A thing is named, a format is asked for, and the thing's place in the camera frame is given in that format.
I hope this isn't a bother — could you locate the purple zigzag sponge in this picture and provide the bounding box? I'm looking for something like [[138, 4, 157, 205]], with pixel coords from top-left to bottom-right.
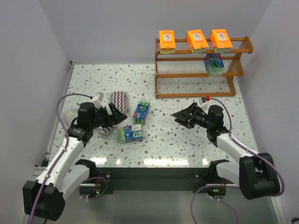
[[98, 126, 117, 135], [111, 91, 128, 113]]

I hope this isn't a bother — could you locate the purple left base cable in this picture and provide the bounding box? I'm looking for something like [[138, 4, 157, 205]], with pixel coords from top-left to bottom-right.
[[80, 176, 110, 200]]

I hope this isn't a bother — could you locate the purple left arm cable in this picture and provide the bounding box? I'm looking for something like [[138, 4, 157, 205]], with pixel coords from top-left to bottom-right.
[[29, 93, 94, 224]]

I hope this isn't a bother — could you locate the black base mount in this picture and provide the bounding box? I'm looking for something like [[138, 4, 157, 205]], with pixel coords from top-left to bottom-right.
[[97, 168, 229, 194]]

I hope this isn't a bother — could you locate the orange sponge box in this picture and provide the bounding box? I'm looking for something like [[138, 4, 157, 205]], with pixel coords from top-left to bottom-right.
[[186, 29, 209, 54], [159, 30, 176, 54], [210, 29, 233, 53]]

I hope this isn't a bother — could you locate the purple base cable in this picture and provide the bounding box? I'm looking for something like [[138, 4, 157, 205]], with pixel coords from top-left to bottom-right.
[[80, 176, 110, 200], [190, 185, 241, 224]]

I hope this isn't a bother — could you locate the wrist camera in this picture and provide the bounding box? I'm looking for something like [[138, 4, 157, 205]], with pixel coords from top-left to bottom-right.
[[91, 92, 104, 109], [199, 97, 210, 112]]

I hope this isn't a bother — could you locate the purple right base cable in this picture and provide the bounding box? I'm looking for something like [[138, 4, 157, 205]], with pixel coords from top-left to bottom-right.
[[190, 185, 241, 224]]

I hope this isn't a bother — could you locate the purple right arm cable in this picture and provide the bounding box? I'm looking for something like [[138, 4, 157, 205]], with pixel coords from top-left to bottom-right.
[[209, 97, 285, 198]]

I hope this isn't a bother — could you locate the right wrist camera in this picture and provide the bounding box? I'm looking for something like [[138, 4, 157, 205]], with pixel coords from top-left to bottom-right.
[[199, 97, 210, 112]]

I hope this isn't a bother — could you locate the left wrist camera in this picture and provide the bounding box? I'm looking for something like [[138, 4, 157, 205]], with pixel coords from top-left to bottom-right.
[[91, 92, 104, 109]]

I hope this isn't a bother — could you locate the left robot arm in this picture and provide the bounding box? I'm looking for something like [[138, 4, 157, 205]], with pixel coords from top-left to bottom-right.
[[22, 102, 127, 222]]

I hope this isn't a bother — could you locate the blue green sponge pack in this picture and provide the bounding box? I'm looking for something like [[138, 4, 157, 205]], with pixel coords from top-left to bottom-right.
[[119, 124, 144, 144], [204, 53, 224, 76], [132, 101, 150, 125]]

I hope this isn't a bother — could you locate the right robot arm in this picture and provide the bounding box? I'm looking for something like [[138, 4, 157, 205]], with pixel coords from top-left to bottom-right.
[[172, 98, 285, 200]]

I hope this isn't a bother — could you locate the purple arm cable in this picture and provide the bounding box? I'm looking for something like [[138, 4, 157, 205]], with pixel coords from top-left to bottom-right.
[[209, 97, 285, 198], [29, 93, 94, 224]]

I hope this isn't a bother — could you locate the wooden shelf rack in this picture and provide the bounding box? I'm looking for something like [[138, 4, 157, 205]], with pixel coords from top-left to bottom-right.
[[154, 36, 254, 98]]

